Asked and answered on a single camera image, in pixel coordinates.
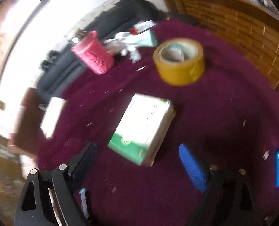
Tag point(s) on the framed wall picture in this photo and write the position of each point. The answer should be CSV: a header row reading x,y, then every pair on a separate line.
x,y
12,32

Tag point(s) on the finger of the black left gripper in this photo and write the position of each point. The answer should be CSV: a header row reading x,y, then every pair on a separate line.
x,y
83,199
80,164

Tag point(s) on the green white carton box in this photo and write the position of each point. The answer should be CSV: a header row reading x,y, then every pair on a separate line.
x,y
142,129

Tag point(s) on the maroon velvet tablecloth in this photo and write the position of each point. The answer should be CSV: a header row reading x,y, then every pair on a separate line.
x,y
229,117

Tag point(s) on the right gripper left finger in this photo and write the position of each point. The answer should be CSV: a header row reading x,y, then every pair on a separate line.
x,y
194,167

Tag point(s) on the white notebook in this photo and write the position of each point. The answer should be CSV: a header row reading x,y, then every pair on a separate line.
x,y
51,116

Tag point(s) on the brown armchair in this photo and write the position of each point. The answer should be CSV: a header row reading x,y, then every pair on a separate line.
x,y
23,140

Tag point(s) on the wooden cabinet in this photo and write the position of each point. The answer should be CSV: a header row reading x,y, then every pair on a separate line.
x,y
251,29

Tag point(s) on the pink knitted sleeve bottle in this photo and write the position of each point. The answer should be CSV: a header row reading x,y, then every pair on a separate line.
x,y
93,54

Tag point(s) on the yellow tape roll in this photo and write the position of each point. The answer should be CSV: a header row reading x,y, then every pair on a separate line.
x,y
180,61

